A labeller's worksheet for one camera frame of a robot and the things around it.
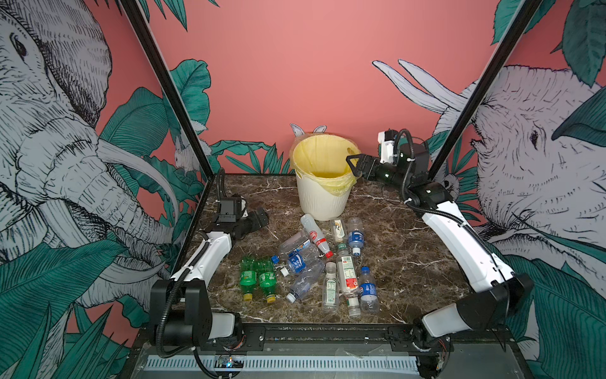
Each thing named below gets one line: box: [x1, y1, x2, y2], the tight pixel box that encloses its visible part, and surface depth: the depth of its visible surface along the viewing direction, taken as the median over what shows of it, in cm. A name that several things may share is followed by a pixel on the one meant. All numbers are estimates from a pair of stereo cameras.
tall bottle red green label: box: [336, 243, 362, 319], surface depth 83 cm
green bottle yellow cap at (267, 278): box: [258, 258, 277, 304], surface depth 84 cm
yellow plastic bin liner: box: [289, 133, 362, 196], surface depth 96 cm
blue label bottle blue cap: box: [359, 266, 380, 316], surface depth 81 cm
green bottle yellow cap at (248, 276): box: [239, 255, 259, 302], surface depth 84 cm
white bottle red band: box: [300, 213, 334, 259], surface depth 95 cm
